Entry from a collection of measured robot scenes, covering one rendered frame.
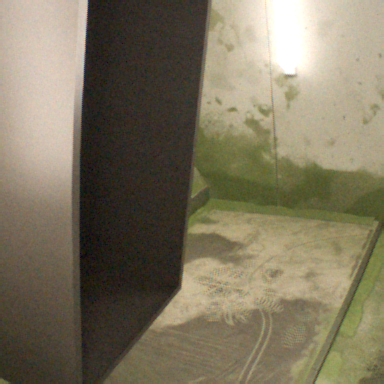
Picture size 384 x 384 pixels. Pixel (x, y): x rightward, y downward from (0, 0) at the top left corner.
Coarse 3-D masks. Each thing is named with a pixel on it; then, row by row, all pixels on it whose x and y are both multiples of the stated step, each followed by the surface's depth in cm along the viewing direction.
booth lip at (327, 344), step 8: (376, 232) 281; (376, 240) 275; (368, 248) 265; (368, 256) 258; (360, 264) 251; (360, 272) 244; (360, 280) 241; (352, 288) 231; (352, 296) 227; (344, 304) 220; (344, 312) 215; (336, 320) 210; (336, 328) 205; (328, 336) 201; (328, 344) 196; (320, 352) 192; (328, 352) 195; (320, 360) 187; (312, 368) 184; (320, 368) 186; (312, 376) 180
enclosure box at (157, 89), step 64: (0, 0) 85; (64, 0) 80; (128, 0) 140; (192, 0) 134; (0, 64) 90; (64, 64) 84; (128, 64) 147; (192, 64) 140; (0, 128) 95; (64, 128) 89; (128, 128) 154; (192, 128) 147; (0, 192) 100; (64, 192) 93; (128, 192) 162; (0, 256) 106; (64, 256) 99; (128, 256) 170; (0, 320) 114; (64, 320) 105; (128, 320) 149
